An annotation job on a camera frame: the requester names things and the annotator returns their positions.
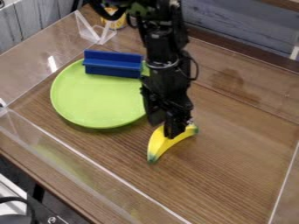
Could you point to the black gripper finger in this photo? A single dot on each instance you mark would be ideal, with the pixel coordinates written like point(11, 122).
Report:
point(155, 112)
point(177, 120)

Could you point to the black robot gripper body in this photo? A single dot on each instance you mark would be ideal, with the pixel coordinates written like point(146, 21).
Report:
point(166, 83)

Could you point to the yellow toy banana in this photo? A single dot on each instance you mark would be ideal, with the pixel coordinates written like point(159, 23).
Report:
point(161, 143)

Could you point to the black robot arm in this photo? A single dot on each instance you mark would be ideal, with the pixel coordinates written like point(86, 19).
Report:
point(158, 19)

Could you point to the green round plate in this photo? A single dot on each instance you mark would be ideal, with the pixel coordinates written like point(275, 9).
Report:
point(95, 101)

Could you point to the blue plastic block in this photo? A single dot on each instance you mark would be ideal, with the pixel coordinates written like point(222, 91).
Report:
point(118, 64)

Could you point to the black box with knob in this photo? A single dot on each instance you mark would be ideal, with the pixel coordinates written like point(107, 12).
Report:
point(55, 213)

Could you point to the clear acrylic tray enclosure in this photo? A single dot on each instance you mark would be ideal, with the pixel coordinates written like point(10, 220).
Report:
point(233, 175)

